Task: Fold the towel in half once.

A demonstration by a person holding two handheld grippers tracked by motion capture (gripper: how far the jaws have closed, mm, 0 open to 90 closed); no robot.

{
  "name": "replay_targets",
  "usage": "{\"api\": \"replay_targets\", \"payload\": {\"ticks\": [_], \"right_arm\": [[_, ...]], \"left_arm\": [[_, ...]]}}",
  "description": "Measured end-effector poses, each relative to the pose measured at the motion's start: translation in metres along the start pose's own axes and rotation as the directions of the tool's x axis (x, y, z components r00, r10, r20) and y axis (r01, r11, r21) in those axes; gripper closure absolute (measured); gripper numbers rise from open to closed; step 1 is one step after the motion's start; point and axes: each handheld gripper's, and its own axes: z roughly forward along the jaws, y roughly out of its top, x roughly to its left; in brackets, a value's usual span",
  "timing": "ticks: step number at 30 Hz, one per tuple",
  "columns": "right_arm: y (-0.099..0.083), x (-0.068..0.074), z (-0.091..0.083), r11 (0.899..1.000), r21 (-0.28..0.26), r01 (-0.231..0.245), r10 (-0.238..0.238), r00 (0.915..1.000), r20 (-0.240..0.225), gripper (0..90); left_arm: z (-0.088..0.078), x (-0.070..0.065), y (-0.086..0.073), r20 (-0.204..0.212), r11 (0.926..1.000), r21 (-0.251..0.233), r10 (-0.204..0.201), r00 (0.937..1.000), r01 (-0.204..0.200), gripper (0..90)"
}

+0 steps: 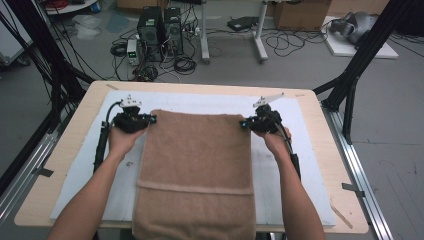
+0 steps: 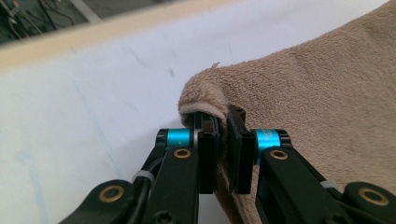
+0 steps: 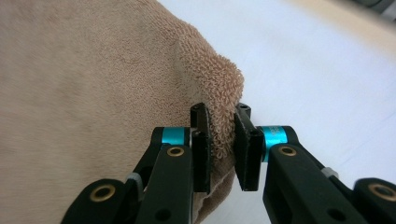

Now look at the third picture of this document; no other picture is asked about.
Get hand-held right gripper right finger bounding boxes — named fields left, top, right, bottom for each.
left=233, top=102, right=370, bottom=224

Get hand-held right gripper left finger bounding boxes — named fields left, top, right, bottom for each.
left=134, top=102, right=214, bottom=224

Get white grid mat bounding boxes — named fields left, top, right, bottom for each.
left=157, top=0, right=396, bottom=224

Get tan terry towel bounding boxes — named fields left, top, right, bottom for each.
left=0, top=0, right=246, bottom=224

